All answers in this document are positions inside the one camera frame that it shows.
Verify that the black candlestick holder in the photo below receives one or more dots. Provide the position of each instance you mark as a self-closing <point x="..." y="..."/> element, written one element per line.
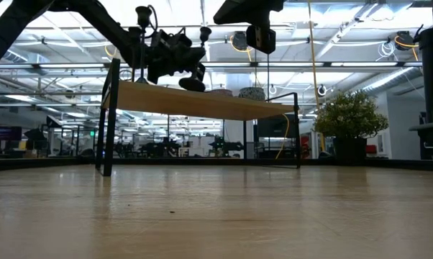
<point x="192" y="85"/>
<point x="143" y="16"/>

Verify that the black overhead camera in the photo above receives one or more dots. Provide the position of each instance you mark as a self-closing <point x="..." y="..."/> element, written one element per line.
<point x="261" y="39"/>

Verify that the grey side cart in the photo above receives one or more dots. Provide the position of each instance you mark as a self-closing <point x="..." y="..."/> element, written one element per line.
<point x="432" y="138"/>

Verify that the black background robot arm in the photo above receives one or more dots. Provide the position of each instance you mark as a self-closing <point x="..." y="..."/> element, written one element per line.
<point x="225" y="146"/>

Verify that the potted green plant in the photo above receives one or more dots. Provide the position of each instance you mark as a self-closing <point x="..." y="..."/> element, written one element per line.
<point x="349" y="115"/>

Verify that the patterned tealight candle holder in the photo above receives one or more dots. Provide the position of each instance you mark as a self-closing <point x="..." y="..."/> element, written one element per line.
<point x="251" y="94"/>
<point x="222" y="93"/>

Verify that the black background screen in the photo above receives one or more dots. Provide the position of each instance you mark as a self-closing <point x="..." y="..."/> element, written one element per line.
<point x="274" y="126"/>

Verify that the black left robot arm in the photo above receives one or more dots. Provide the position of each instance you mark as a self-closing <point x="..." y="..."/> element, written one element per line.
<point x="8" y="28"/>

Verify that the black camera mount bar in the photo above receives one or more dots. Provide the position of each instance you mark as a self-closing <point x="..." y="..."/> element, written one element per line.
<point x="249" y="11"/>

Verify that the black aluminium table frame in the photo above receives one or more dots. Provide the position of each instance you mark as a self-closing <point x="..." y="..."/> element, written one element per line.
<point x="40" y="163"/>

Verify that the wooden riser shelf, black legs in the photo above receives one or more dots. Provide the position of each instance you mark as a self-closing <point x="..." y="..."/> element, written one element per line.
<point x="202" y="104"/>

